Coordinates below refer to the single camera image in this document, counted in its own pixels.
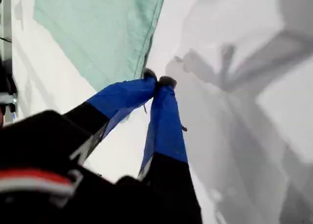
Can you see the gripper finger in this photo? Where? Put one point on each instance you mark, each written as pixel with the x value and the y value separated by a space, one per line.
pixel 122 94
pixel 166 136

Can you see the pale green T-shirt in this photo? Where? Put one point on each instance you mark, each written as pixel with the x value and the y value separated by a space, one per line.
pixel 97 26

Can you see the black clamp block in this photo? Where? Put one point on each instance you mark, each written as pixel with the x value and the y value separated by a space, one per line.
pixel 7 84

